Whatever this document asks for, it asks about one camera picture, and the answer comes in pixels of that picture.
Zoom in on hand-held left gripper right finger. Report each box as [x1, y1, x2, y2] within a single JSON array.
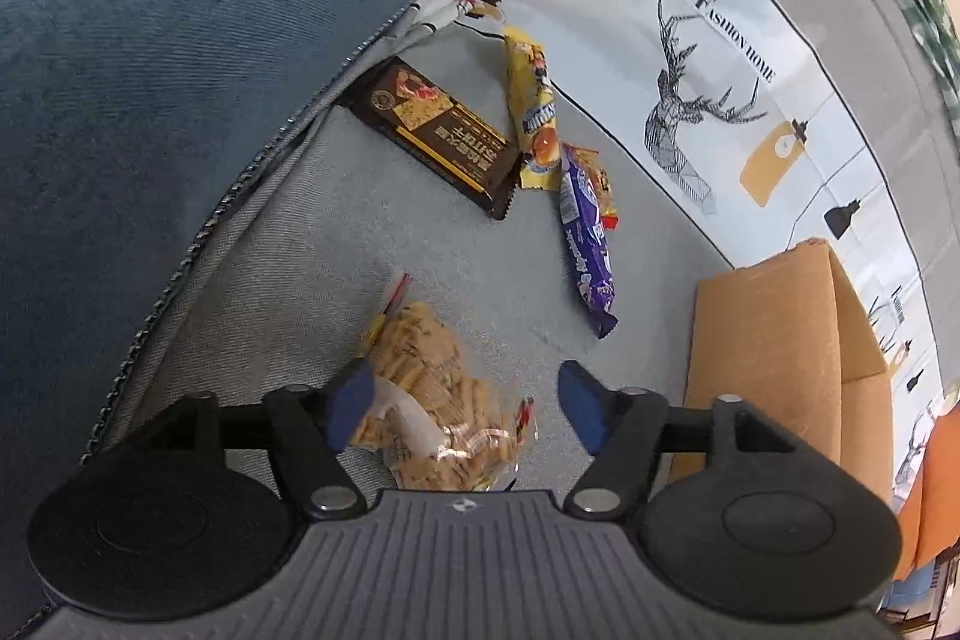
[[557, 361, 800, 521]]

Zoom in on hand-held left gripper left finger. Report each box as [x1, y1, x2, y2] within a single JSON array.
[[142, 359, 374, 521]]

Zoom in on clear biscuit stick bag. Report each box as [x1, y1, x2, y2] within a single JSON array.
[[358, 272, 538, 492]]

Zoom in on purple snack packet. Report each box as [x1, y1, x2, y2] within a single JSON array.
[[559, 143, 620, 339]]

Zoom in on brown cardboard box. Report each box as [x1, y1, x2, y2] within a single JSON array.
[[667, 239, 895, 506]]

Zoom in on small red yellow candy packet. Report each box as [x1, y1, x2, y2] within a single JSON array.
[[562, 141, 620, 233]]

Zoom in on brown black cracker packet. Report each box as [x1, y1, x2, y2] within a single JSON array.
[[335, 56, 523, 221]]

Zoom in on yellow snack packet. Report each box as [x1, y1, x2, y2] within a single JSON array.
[[501, 25, 562, 190]]

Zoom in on orange cushion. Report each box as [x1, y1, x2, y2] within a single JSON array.
[[892, 471, 929, 582], [919, 416, 960, 564]]

